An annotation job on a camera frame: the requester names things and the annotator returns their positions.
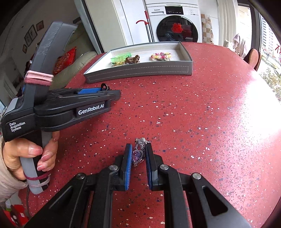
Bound green translucent bangle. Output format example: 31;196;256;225
110;52;131;66

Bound black claw hair clip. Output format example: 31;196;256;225
100;83;110;91

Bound purple heart pendant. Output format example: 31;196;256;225
132;137;150;166

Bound pink yellow beaded bracelet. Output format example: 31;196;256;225
150;52;172;61

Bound person's left hand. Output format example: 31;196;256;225
2;131;60;180

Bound beige sofa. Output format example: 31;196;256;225
50;23;97;90

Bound red handled mop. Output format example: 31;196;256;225
136;11;154;42

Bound white cabinet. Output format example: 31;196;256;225
85;0;149;53

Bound framed wall pictures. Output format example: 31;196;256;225
22;20;44;53

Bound checkered hanging cloth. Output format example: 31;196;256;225
201;14;213;44

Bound white washing machine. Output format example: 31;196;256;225
145;3;202;43

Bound beige sleeve forearm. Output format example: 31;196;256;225
0;136;27;207

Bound brown round chair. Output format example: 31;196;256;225
243;48;262;71

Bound red embroidered cushion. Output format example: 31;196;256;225
53;47;77;76

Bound grey jewelry tray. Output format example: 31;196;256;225
84;41;193;84

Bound brown spiral hair tie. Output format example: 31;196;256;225
125;55;141;64

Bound pink hair band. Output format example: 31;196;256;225
24;70;54;86

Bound white dryer machine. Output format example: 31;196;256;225
145;0;198;5

